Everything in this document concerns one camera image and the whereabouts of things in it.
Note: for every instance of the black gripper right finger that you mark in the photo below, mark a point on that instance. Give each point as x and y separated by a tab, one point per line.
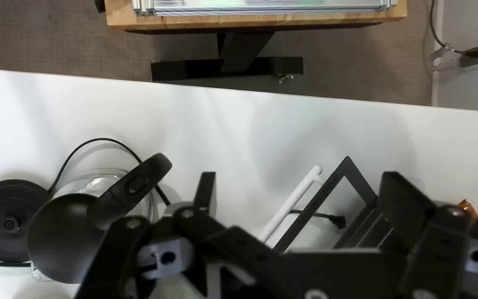
438	263

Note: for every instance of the white plastic stick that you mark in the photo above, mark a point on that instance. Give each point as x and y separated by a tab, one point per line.
313	176

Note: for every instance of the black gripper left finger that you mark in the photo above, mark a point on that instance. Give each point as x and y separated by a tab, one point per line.
137	254

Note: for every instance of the white wall power outlet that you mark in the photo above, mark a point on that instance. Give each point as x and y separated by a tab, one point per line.
466	58

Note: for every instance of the black toaster oven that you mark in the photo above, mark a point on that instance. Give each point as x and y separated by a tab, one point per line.
370	259

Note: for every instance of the black round kettle base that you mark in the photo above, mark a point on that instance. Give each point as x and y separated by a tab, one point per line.
19	203

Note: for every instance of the glass kettle with black lid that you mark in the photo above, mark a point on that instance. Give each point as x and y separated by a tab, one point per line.
66	235

